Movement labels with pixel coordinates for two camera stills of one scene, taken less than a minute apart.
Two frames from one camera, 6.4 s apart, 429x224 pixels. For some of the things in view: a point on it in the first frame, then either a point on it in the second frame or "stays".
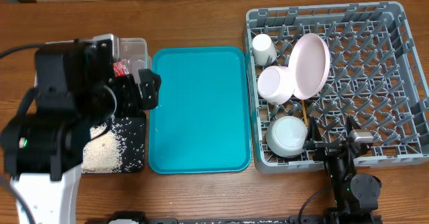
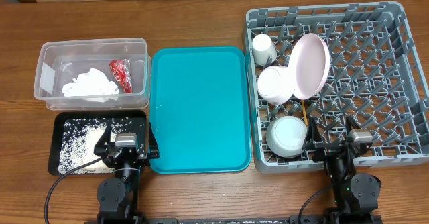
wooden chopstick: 304,111 stays
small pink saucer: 275,84 stays
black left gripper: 132,102 to 144,158
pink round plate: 309,60 stays
